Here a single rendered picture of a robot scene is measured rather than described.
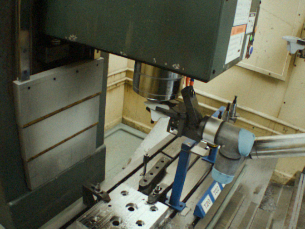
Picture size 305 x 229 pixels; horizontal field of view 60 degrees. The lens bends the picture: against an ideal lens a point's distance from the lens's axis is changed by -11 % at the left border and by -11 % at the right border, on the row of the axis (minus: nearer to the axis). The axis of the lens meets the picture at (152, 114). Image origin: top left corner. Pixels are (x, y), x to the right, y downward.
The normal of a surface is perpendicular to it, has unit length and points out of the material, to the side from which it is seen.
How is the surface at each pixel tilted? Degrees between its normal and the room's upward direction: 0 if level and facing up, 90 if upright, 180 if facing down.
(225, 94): 90
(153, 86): 90
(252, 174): 24
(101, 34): 90
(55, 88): 90
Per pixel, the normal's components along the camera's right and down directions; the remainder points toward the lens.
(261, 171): -0.10, -0.67
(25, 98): 0.85, 0.33
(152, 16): -0.52, 0.33
